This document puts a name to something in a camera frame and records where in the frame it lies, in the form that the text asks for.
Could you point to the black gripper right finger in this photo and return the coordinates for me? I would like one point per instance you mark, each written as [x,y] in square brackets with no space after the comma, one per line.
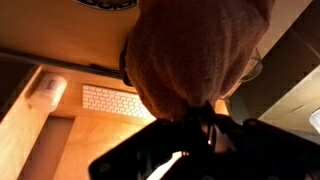
[211,133]

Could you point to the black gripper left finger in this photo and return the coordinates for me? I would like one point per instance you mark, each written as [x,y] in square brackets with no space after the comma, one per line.
[193,130]

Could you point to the orange terry towel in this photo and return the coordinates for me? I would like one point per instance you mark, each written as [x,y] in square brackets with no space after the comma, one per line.
[193,56]

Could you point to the white keyboard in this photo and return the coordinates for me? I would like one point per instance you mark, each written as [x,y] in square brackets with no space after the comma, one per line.
[113,101]

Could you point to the white glowing lamp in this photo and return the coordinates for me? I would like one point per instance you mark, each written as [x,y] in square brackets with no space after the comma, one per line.
[316,120]

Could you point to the wooden shelf unit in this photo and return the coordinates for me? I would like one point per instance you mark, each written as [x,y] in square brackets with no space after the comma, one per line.
[20,133]

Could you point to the tennis racket with white frame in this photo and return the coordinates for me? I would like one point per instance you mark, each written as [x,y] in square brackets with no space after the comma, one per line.
[106,4]

